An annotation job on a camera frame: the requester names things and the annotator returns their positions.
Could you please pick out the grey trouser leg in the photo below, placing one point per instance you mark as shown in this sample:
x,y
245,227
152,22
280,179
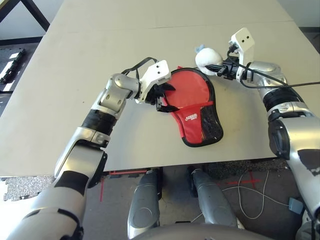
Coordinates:
x,y
303,231

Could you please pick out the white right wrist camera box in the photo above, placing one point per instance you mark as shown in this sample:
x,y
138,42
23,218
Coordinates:
x,y
243,40

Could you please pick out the grey right robot leg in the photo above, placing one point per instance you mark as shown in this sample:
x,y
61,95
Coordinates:
x,y
210,197

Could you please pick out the grey floor pedal box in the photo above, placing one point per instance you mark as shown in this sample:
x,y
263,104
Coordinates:
x,y
295,205

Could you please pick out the grey robot torso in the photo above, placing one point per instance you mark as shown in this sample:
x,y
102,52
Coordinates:
x,y
190,233

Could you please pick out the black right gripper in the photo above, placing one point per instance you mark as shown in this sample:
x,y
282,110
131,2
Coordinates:
x,y
228,70

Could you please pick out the black equipment rack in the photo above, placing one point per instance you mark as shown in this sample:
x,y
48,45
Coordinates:
x,y
12,67

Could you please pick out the white perforated shoe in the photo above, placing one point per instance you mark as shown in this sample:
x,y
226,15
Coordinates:
x,y
240,223

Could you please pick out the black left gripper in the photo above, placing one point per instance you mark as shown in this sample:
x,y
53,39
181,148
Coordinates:
x,y
157,96

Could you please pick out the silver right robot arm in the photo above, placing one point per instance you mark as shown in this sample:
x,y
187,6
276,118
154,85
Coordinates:
x,y
270,71

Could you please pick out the white ball bundle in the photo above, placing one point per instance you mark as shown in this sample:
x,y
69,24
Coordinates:
x,y
207,58

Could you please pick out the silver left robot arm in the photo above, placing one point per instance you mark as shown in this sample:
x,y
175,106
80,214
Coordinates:
x,y
120,82

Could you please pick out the red tape cross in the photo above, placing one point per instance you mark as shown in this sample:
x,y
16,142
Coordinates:
x,y
252,180

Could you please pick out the red black paddle case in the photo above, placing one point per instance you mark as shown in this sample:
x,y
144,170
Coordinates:
x,y
192,87

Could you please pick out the black metal frame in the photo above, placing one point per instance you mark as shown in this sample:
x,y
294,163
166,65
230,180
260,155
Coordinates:
x,y
37,13

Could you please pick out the grey robot leg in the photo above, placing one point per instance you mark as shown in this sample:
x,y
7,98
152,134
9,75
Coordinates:
x,y
143,200
210,197

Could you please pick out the grey left robot leg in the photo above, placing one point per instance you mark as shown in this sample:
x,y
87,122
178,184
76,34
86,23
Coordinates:
x,y
143,200

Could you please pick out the speckled grey foam mat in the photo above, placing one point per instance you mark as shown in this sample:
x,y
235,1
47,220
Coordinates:
x,y
25,187

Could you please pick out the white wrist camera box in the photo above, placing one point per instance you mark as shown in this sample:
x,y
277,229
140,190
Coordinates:
x,y
157,71
243,40

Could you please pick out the red tape line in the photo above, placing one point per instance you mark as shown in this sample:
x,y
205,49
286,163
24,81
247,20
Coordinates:
x,y
101,190

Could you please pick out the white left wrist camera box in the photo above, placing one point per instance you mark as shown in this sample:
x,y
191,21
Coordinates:
x,y
157,71

